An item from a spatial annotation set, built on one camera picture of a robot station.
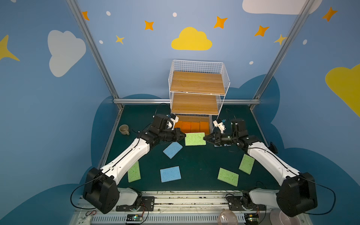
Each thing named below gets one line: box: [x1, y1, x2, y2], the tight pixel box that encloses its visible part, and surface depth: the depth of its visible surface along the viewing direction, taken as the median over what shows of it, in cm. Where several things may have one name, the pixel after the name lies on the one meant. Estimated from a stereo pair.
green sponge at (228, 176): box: [217, 167, 240, 188], surface depth 84 cm
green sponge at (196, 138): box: [184, 132, 207, 146], surface depth 78 cm
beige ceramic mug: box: [118, 124, 130, 136], surface depth 103 cm
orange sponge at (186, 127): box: [181, 121, 192, 134], surface depth 109 cm
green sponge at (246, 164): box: [238, 153, 255, 175], surface depth 88 cm
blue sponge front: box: [159, 165, 182, 183], surface depth 86 cm
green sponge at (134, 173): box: [127, 160, 142, 183], surface depth 85 cm
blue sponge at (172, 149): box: [162, 141, 183, 159], surface depth 96 cm
